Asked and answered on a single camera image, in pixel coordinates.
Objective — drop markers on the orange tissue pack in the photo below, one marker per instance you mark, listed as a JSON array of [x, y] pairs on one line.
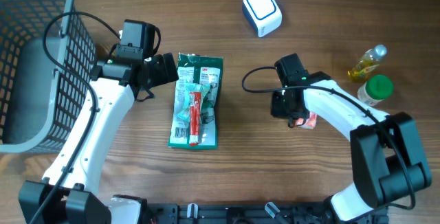
[[308, 123]]

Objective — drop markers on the green lid jar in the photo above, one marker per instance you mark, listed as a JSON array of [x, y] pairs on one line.
[[375, 90]]

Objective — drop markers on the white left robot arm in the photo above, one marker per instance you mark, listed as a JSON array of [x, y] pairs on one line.
[[67, 192]]

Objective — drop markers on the green glove package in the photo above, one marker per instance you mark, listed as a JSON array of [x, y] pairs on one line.
[[204, 70]]

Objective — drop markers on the white barcode scanner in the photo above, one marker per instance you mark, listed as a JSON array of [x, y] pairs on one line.
[[263, 15]]

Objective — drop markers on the yellow dish soap bottle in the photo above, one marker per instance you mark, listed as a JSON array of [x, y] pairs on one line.
[[368, 62]]

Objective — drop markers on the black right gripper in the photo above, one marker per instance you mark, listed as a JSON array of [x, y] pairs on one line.
[[277, 110]]

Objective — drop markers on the mint green pouch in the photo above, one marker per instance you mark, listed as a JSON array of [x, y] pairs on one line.
[[184, 114]]

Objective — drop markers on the grey plastic shopping basket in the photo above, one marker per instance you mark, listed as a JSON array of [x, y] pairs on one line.
[[39, 102]]

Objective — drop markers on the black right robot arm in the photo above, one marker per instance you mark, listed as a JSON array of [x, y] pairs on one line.
[[388, 159]]

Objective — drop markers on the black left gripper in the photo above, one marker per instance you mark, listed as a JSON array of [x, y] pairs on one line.
[[166, 71]]

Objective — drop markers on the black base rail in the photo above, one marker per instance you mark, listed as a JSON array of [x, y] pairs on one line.
[[229, 214]]

